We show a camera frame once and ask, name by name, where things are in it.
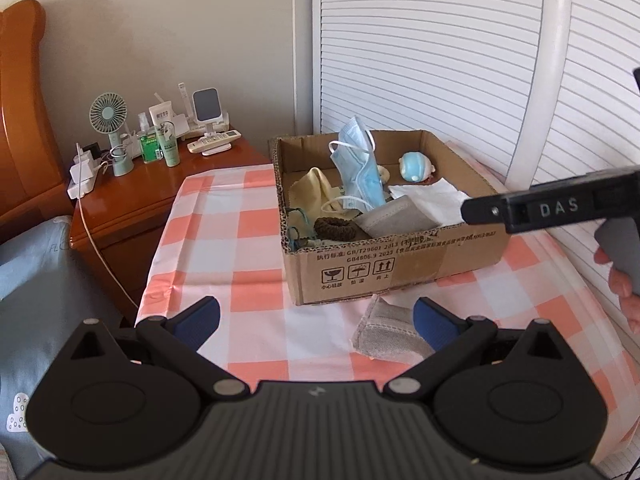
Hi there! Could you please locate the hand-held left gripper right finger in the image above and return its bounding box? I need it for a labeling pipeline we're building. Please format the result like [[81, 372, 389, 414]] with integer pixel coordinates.
[[384, 297, 566, 403]]

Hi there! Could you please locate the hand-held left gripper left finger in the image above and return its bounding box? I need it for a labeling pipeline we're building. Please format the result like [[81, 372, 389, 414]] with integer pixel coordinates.
[[70, 296, 251, 403]]

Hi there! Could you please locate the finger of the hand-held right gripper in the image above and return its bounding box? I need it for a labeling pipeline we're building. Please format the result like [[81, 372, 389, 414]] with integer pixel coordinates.
[[461, 191, 507, 227]]

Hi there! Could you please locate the grey towel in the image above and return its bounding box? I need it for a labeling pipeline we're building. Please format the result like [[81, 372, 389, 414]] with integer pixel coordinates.
[[350, 294, 436, 365]]

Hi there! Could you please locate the cardboard box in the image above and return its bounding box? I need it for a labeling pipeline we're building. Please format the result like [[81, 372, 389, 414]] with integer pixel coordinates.
[[270, 130, 511, 307]]

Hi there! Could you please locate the blue white soft ball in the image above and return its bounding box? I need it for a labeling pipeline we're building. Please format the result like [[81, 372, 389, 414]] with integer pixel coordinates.
[[398, 151, 437, 182]]

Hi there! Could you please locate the person's right hand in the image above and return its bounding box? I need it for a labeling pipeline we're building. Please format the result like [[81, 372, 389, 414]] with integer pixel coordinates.
[[595, 250, 640, 333]]

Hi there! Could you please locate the white tissue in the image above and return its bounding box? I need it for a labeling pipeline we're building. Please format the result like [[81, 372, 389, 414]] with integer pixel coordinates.
[[387, 177, 483, 226]]

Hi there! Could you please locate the pink white checkered tablecloth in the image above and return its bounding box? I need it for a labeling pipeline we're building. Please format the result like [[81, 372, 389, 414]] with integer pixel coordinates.
[[135, 140, 640, 461]]

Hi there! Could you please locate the grey sock in box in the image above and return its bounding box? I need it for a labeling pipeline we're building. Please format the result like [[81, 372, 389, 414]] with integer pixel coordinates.
[[354, 195, 441, 239]]

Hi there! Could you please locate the blue face mask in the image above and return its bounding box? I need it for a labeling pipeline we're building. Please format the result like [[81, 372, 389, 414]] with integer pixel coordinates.
[[328, 116, 387, 212]]

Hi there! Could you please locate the brown scrunchie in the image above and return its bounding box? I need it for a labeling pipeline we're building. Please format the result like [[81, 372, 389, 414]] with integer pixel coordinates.
[[314, 216, 357, 241]]

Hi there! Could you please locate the wooden nightstand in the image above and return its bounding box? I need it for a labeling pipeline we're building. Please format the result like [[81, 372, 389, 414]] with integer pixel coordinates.
[[69, 137, 273, 326]]

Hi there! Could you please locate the pale blue printed quilt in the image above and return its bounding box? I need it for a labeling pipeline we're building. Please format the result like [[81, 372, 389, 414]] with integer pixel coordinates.
[[0, 215, 146, 480]]

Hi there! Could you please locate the yellow cloth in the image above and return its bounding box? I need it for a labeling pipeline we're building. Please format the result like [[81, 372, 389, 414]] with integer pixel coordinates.
[[290, 167, 351, 211]]

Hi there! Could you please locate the green tube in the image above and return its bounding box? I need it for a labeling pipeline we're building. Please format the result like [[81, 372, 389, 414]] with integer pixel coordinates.
[[157, 122, 181, 167]]

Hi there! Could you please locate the white power strip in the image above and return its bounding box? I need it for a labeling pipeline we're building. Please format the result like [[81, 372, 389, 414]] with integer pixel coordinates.
[[67, 160, 98, 198]]

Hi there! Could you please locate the clear green bottle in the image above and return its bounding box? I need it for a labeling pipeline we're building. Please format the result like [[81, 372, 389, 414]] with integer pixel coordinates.
[[140, 130, 162, 163]]

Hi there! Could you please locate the white remote control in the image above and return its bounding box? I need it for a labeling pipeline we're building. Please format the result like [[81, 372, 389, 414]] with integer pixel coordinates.
[[187, 130, 242, 153]]

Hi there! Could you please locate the white charger plug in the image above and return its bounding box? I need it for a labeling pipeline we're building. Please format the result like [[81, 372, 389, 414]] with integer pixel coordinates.
[[70, 157, 96, 183]]

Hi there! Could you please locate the white router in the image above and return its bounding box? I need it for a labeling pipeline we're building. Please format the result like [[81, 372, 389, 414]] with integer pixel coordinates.
[[154, 82, 201, 142]]

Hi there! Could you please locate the white cream tube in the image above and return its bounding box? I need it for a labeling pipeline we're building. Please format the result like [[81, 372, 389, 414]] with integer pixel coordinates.
[[148, 101, 173, 128]]

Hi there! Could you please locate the white stand with grey panel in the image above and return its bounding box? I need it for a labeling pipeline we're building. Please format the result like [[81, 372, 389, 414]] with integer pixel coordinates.
[[192, 88, 223, 133]]

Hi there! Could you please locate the green desk fan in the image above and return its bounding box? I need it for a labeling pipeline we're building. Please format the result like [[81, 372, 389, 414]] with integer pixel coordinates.
[[89, 91, 133, 177]]

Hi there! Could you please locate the wooden headboard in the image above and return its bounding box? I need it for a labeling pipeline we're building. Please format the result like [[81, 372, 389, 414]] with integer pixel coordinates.
[[0, 0, 73, 246]]

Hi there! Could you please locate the white charging cable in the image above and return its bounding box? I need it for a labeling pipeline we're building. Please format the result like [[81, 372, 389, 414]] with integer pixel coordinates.
[[75, 142, 141, 311]]

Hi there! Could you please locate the teal string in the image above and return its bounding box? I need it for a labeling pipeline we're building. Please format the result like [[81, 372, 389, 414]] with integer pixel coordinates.
[[287, 207, 316, 251]]

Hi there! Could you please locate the white curved tube frame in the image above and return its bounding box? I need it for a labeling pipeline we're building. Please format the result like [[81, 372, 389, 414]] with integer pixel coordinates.
[[502, 0, 575, 193]]

